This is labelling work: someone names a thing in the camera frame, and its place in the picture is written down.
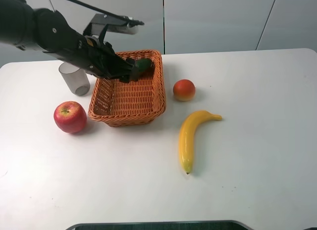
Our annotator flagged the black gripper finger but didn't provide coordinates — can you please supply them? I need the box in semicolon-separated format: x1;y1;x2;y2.
119;67;140;83
123;57;137;69

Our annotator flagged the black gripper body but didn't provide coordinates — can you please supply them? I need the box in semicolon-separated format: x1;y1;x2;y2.
34;9;124;79

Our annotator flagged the halved avocado with pit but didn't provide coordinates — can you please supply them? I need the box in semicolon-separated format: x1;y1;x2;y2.
135;58;152;73

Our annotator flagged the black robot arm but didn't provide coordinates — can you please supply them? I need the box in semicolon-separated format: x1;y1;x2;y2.
0;0;152;83

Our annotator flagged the orange wicker basket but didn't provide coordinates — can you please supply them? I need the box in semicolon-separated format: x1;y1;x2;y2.
88;49;166;127

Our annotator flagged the grey translucent plastic cup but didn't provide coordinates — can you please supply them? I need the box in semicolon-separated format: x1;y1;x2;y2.
58;62;90;96

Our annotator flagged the red orange round fruit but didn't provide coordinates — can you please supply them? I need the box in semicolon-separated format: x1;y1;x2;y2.
173;79;196;102

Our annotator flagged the red apple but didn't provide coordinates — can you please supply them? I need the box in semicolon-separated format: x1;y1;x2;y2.
53;101;87;134

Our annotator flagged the yellow banana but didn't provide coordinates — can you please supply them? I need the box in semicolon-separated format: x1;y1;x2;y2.
178;110;222;174

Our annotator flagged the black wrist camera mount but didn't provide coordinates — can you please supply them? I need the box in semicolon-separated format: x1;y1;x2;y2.
83;13;144;36

